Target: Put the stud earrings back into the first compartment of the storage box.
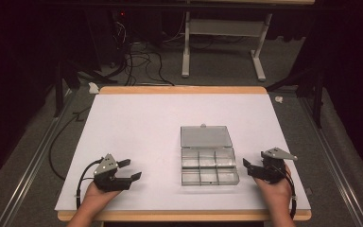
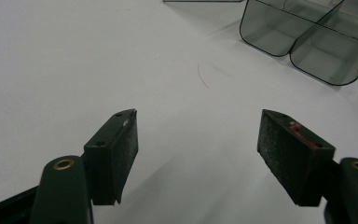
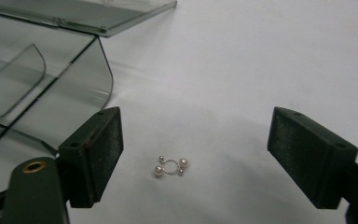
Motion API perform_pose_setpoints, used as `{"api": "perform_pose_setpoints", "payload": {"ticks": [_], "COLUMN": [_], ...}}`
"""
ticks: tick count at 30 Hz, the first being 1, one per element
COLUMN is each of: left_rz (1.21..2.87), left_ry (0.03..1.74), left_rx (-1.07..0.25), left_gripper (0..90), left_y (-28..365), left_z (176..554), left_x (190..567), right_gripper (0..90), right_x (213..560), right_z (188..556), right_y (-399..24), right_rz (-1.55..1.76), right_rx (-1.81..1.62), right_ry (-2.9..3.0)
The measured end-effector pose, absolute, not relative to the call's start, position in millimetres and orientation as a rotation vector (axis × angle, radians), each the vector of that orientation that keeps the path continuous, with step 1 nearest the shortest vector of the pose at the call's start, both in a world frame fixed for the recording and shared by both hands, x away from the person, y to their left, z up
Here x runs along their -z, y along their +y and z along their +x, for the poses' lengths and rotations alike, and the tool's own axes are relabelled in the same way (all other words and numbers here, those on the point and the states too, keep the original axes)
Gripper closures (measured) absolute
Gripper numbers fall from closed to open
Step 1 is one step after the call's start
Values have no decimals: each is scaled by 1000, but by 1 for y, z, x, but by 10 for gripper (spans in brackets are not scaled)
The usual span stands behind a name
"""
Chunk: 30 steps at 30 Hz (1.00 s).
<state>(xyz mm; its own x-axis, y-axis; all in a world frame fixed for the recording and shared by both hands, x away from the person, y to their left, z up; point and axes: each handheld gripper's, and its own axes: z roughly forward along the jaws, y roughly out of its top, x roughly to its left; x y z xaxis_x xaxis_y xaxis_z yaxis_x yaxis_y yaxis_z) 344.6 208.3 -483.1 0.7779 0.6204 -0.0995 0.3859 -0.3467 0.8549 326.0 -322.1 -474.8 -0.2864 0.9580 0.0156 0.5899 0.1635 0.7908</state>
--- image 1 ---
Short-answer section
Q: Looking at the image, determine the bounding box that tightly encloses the metal floor rail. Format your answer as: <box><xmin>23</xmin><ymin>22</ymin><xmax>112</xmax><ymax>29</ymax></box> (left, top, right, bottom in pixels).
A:
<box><xmin>298</xmin><ymin>96</ymin><xmax>363</xmax><ymax>227</ymax></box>
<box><xmin>0</xmin><ymin>89</ymin><xmax>78</xmax><ymax>227</ymax></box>

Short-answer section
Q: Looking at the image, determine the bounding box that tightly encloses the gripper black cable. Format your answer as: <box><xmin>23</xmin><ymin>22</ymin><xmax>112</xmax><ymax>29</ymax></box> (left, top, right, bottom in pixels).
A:
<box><xmin>277</xmin><ymin>165</ymin><xmax>298</xmax><ymax>220</ymax></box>
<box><xmin>75</xmin><ymin>158</ymin><xmax>104</xmax><ymax>210</ymax></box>

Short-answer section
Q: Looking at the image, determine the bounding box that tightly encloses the tangle of black floor cables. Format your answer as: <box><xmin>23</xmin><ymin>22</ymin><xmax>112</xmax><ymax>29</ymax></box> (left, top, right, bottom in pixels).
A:
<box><xmin>110</xmin><ymin>22</ymin><xmax>185</xmax><ymax>87</ymax></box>

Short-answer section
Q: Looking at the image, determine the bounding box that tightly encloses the wooden table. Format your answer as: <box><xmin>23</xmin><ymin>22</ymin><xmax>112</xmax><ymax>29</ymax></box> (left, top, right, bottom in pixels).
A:
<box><xmin>57</xmin><ymin>85</ymin><xmax>313</xmax><ymax>223</ymax></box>

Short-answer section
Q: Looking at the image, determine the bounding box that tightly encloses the person's right hand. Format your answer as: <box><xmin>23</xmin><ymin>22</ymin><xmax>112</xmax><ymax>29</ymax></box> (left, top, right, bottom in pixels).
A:
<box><xmin>252</xmin><ymin>165</ymin><xmax>294</xmax><ymax>208</ymax></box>

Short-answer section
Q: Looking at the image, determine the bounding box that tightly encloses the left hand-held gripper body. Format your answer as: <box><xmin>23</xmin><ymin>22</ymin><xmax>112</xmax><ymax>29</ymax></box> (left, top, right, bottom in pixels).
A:
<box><xmin>93</xmin><ymin>153</ymin><xmax>132</xmax><ymax>193</ymax></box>

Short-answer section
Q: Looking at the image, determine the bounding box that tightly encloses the white paper scrap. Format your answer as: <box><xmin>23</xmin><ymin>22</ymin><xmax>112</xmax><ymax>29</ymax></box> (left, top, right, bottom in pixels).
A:
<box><xmin>87</xmin><ymin>81</ymin><xmax>100</xmax><ymax>95</ymax></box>

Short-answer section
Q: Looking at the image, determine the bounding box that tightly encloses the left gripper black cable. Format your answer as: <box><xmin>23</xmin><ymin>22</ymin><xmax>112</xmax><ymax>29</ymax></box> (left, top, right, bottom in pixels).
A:
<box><xmin>75</xmin><ymin>158</ymin><xmax>104</xmax><ymax>210</ymax></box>

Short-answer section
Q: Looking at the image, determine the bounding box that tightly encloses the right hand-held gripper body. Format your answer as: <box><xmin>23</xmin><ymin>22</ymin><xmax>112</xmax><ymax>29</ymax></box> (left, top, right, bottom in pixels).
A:
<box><xmin>257</xmin><ymin>147</ymin><xmax>299</xmax><ymax>185</ymax></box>

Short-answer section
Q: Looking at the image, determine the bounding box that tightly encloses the white metal desk frame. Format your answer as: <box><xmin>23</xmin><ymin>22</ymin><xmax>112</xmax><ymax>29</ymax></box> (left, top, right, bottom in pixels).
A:
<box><xmin>181</xmin><ymin>11</ymin><xmax>274</xmax><ymax>83</ymax></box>

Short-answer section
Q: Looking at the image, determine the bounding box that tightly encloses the dark computer tower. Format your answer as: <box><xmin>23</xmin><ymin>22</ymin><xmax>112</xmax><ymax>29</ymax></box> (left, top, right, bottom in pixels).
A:
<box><xmin>111</xmin><ymin>9</ymin><xmax>131</xmax><ymax>65</ymax></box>

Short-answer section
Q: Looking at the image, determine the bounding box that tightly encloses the clear plastic compartment box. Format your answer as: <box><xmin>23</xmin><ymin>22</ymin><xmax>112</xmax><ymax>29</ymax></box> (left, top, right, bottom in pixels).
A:
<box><xmin>180</xmin><ymin>123</ymin><xmax>241</xmax><ymax>187</ymax></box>

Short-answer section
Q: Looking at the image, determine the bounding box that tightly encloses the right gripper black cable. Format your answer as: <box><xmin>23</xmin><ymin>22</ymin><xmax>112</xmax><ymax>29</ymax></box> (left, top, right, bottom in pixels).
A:
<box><xmin>277</xmin><ymin>165</ymin><xmax>298</xmax><ymax>220</ymax></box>

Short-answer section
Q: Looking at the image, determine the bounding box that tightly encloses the black metal stand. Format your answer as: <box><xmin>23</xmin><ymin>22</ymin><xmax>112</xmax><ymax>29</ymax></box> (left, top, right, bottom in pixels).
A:
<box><xmin>54</xmin><ymin>59</ymin><xmax>118</xmax><ymax>118</ymax></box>
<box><xmin>266</xmin><ymin>67</ymin><xmax>325</xmax><ymax>130</ymax></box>

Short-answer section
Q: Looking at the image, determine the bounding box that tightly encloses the white table mat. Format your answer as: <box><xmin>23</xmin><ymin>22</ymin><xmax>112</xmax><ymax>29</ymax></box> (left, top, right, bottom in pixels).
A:
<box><xmin>54</xmin><ymin>93</ymin><xmax>312</xmax><ymax>212</ymax></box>

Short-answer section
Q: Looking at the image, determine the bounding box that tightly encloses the long black floor cable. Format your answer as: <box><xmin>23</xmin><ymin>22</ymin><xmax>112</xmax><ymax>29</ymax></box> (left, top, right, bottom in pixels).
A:
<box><xmin>48</xmin><ymin>106</ymin><xmax>93</xmax><ymax>182</ymax></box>

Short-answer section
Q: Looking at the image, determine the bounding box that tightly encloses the person's left hand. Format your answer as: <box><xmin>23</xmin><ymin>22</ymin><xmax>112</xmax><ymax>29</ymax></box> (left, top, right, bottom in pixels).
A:
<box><xmin>84</xmin><ymin>181</ymin><xmax>123</xmax><ymax>211</ymax></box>

